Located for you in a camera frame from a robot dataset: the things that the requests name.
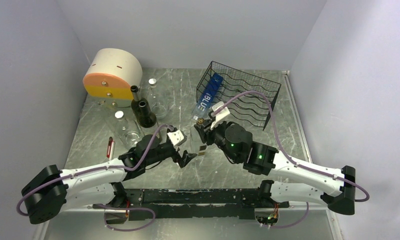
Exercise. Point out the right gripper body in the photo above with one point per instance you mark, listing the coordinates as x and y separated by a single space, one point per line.
216 135

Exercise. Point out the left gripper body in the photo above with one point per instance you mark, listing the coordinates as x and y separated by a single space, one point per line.
166 151

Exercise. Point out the blue square bottle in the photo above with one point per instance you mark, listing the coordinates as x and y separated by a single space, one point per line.
207 96

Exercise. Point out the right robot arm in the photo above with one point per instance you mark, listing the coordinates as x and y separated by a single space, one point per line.
331 187

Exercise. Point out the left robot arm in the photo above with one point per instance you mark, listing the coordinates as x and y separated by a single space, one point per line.
55 190

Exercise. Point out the dark green wine bottle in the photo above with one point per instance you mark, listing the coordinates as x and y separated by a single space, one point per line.
144 116

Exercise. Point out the clear bottle white cap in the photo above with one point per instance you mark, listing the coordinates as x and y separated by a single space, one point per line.
124 128

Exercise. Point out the clear bottle silver cap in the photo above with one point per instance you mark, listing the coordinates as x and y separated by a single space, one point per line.
157 99

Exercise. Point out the dark bottle black neck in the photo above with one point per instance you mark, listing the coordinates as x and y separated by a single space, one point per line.
135 93

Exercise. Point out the red and white pen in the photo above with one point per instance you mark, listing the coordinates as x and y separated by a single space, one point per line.
110 148

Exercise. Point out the cream and orange cylinder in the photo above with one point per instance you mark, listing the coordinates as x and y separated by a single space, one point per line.
112 73

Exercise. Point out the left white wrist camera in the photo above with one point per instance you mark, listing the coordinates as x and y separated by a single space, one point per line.
177 138

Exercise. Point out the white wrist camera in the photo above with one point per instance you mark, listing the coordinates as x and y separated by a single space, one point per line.
219 114
177 138

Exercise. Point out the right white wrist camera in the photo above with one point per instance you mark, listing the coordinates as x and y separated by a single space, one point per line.
219 114

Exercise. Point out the black wire wine rack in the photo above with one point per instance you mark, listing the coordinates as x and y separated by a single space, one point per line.
250 108

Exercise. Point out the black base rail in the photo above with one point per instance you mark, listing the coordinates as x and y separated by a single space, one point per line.
197 203

